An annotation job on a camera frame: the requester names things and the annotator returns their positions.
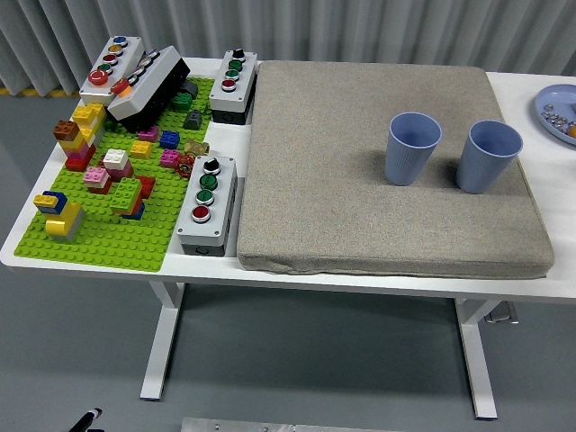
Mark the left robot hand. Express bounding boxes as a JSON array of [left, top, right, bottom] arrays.
[[70, 407, 104, 432]]

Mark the blue ribbed cup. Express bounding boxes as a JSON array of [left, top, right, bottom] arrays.
[[383, 111, 444, 186], [454, 119, 525, 195]]

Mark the white table leg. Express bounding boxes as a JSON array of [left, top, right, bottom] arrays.
[[453, 299, 500, 420], [139, 282, 185, 401]]

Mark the green studded baseplate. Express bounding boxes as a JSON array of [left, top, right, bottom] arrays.
[[13, 76, 217, 275]]

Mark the blue yellow grey brick duck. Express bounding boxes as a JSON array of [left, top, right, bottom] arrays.
[[33, 190, 86, 244]]

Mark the grey four-button control box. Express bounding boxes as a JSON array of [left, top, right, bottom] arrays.
[[175, 155, 239, 257], [208, 48, 260, 126]]

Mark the green orange blue brick stack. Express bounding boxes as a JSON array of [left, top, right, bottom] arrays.
[[109, 177, 148, 221]]

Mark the red building brick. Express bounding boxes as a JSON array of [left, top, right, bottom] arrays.
[[134, 175, 157, 199]]

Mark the white pink brick stack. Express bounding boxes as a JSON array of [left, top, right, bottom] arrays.
[[102, 148, 135, 181]]

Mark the brass valve red handwheel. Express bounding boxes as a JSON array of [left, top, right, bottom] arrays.
[[174, 139, 212, 177]]

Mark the brown yellow pink red brick stack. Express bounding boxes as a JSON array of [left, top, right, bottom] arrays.
[[52, 119, 98, 173]]

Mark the grey-brown cushion mat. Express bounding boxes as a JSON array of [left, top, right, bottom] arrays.
[[236, 60, 555, 280]]

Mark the white button box black base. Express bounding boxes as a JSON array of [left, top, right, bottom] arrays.
[[106, 44, 193, 134]]

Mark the white five-button control box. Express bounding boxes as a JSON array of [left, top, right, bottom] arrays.
[[78, 35, 146, 107]]

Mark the grey pleated curtain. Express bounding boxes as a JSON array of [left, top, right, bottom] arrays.
[[0, 0, 576, 96]]

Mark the blue plate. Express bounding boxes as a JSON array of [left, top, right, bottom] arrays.
[[534, 84, 576, 146]]

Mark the grey metal bracket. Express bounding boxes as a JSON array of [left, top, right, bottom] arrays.
[[483, 301, 519, 325]]

